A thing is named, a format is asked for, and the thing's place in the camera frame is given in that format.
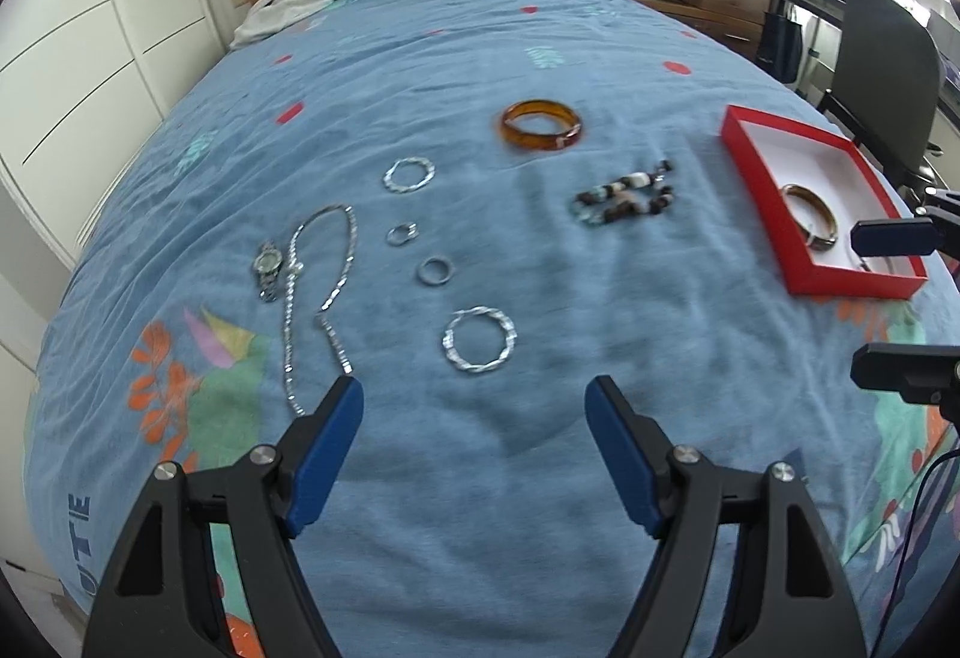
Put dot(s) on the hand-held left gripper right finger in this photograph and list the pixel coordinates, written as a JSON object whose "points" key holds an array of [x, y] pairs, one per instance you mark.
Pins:
{"points": [[622, 455]]}

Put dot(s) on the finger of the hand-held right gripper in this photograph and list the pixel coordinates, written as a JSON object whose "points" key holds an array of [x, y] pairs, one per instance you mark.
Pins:
{"points": [[900, 365], [892, 238]]}

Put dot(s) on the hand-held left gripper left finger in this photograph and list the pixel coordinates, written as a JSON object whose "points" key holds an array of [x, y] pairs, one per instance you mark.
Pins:
{"points": [[326, 455]]}

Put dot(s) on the thin silver bangle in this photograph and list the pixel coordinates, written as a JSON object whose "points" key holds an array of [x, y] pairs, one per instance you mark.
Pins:
{"points": [[864, 265]]}

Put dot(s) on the dark brown bangle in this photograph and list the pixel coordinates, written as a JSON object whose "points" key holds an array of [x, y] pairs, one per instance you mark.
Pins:
{"points": [[829, 226]]}

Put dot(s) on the red jewelry box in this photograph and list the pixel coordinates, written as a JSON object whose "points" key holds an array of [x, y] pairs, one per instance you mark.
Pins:
{"points": [[825, 166]]}

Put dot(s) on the large twisted silver hoop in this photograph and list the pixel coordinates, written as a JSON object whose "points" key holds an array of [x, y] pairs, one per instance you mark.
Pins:
{"points": [[451, 346]]}

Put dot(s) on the silver wristwatch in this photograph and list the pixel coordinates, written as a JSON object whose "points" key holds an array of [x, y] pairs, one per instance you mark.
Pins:
{"points": [[266, 264]]}

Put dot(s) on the small twisted silver hoop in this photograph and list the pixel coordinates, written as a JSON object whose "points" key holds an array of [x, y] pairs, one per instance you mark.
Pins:
{"points": [[387, 178]]}

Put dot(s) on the amber bangle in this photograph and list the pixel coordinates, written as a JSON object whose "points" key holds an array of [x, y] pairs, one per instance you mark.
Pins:
{"points": [[517, 137]]}

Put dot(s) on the dark chair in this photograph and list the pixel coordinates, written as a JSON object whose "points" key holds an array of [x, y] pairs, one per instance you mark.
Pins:
{"points": [[885, 73]]}

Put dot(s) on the dark blue bag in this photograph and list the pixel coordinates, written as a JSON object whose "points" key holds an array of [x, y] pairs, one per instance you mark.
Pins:
{"points": [[780, 46]]}

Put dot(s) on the low wooden bedside table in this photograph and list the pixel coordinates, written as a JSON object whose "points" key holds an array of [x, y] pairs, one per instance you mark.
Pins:
{"points": [[712, 24]]}

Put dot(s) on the blue printed blanket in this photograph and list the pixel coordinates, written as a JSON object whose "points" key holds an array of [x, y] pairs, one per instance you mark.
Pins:
{"points": [[487, 65]]}

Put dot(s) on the white garment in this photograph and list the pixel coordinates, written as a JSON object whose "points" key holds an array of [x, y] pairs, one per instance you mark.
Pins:
{"points": [[285, 5]]}

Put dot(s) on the white wardrobe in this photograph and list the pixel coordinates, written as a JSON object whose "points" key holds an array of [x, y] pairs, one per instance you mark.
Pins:
{"points": [[75, 27]]}

